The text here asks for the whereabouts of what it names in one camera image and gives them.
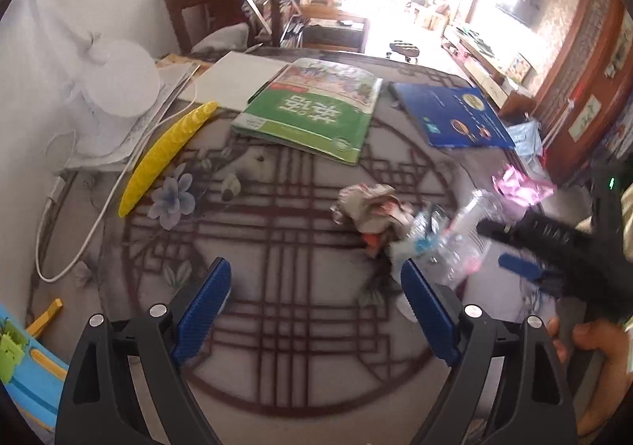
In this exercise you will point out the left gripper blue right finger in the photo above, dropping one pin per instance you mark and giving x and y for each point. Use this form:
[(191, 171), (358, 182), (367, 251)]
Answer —
[(533, 404)]

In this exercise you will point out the round rolling stool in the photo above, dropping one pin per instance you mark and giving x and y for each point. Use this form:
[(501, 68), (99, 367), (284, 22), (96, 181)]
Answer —
[(408, 51)]

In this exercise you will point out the blue toy tray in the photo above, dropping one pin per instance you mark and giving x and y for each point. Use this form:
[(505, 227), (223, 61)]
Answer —
[(32, 375)]

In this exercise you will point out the white desk lamp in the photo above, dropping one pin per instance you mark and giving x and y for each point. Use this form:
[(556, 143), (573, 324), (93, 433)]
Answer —
[(106, 83)]

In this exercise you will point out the light blue plastic bag on floor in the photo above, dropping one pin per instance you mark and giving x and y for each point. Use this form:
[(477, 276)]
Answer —
[(528, 142)]

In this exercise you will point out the yellow checked cloth on chair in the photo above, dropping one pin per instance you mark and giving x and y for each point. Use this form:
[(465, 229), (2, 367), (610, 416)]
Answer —
[(627, 219)]

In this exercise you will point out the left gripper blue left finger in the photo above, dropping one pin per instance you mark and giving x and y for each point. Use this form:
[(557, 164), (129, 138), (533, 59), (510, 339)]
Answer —
[(99, 403)]

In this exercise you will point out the blue book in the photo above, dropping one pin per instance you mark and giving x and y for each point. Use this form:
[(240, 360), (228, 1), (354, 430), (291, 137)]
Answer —
[(453, 117)]

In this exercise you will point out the white notebook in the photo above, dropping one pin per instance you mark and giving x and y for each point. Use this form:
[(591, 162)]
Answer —
[(233, 80)]

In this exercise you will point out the pink foil wrapper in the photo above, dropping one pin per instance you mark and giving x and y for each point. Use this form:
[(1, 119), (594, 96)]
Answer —
[(521, 189)]

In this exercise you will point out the magazine rack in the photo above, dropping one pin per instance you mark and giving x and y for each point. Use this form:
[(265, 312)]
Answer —
[(264, 16)]

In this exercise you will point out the person's right hand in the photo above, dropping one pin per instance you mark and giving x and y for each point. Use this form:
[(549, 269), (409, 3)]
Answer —
[(608, 378)]

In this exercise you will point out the crushed clear plastic bottle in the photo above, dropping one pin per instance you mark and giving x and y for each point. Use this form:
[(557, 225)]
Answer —
[(460, 250)]

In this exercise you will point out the white blue medicine box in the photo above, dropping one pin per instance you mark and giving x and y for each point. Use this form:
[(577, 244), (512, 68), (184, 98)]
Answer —
[(423, 235)]

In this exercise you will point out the brown paper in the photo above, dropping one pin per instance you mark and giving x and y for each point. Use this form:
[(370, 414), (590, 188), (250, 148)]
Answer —
[(376, 214)]

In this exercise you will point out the yellow plastic corn-shaped stick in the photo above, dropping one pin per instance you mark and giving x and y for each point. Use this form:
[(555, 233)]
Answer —
[(161, 153)]

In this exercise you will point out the wall-mounted television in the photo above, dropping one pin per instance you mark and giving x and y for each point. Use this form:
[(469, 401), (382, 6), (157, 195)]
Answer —
[(526, 12)]

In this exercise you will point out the wooden TV cabinet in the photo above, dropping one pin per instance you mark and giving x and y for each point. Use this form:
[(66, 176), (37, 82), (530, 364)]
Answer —
[(509, 101)]

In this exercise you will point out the green textbook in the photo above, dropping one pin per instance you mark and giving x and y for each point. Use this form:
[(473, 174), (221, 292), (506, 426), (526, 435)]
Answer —
[(319, 106)]

